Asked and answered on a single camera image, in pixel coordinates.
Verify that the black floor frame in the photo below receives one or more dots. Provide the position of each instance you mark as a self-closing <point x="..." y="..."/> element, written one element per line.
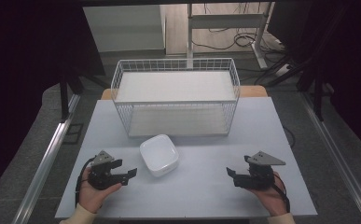
<point x="73" y="133"/>

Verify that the white square bowl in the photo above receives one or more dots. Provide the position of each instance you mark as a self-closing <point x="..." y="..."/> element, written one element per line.
<point x="159" y="155"/>

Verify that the white cabinet panel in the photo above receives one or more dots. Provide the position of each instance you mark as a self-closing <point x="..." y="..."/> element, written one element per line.
<point x="125" y="28"/>

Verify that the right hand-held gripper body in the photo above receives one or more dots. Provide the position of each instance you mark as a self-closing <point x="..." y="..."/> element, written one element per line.
<point x="260" y="174"/>

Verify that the person's right hand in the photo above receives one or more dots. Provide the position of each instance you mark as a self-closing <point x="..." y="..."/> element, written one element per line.
<point x="271" y="199"/>

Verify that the metal floor rail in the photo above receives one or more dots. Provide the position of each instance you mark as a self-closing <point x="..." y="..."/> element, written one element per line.
<point x="340" y="161"/>
<point x="44" y="168"/>

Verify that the white power strip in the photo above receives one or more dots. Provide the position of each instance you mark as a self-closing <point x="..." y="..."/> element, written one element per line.
<point x="282" y="70"/>

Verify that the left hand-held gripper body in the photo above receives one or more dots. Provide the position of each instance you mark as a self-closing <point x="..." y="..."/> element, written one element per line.
<point x="100" y="175"/>

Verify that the white desk frame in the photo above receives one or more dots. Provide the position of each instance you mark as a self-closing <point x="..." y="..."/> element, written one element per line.
<point x="224" y="21"/>

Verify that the black tripod stand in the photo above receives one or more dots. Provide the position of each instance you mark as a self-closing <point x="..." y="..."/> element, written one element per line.
<point x="316" y="93"/>

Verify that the pale grey table sheet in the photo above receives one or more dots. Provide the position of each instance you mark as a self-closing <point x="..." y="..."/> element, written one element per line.
<point x="200" y="189"/>

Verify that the black curtain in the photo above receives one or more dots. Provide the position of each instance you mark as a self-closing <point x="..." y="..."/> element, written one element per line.
<point x="349" y="62"/>
<point x="22" y="77"/>

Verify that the person's left hand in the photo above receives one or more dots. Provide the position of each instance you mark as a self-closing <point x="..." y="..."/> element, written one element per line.
<point x="94" y="196"/>

